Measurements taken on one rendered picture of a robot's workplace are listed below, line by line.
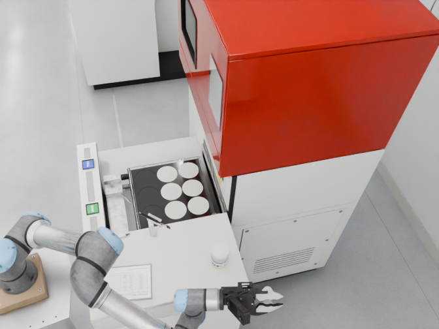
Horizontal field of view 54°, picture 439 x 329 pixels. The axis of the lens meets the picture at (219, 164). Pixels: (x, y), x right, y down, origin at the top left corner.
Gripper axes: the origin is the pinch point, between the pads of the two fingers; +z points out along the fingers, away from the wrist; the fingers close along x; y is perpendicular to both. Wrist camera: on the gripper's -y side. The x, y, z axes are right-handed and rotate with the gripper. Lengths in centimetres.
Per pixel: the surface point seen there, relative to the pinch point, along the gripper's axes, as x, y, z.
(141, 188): -19, 68, -59
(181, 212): -9, 58, -40
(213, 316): 32, 38, -26
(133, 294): 8, 19, -54
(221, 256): -3.7, 25.9, -20.0
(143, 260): 0, 31, -52
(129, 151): -30, 96, -71
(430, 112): -36, 148, 108
